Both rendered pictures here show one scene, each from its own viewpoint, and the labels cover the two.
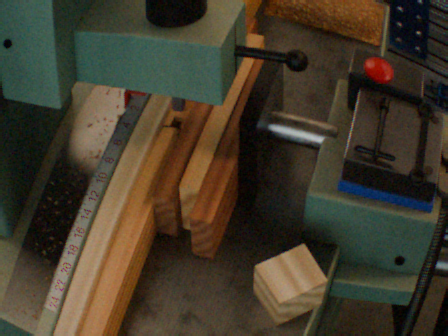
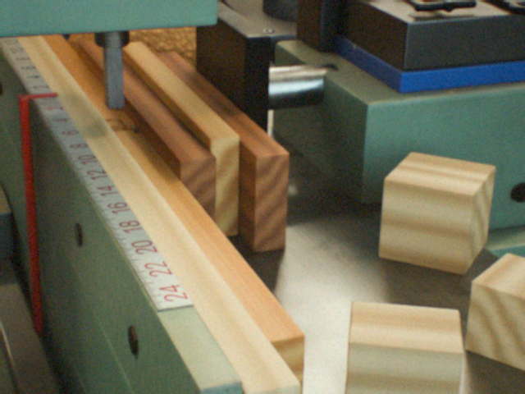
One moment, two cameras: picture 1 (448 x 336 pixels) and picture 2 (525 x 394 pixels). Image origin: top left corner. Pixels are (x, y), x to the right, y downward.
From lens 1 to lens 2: 0.53 m
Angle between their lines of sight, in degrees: 41
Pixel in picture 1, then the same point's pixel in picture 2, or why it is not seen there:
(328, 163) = (358, 84)
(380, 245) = not seen: hidden behind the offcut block
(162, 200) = (197, 164)
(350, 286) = not seen: hidden behind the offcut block
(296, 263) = (431, 164)
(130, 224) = (174, 202)
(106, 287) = (222, 265)
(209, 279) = (308, 264)
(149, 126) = (94, 123)
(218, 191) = (261, 134)
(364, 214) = (454, 109)
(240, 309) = (390, 276)
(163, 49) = not seen: outside the picture
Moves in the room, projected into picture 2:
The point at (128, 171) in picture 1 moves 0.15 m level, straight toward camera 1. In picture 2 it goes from (117, 155) to (361, 247)
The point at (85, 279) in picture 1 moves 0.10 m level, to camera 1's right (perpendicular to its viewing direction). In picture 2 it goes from (188, 254) to (366, 198)
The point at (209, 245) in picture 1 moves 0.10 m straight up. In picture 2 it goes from (282, 213) to (289, 17)
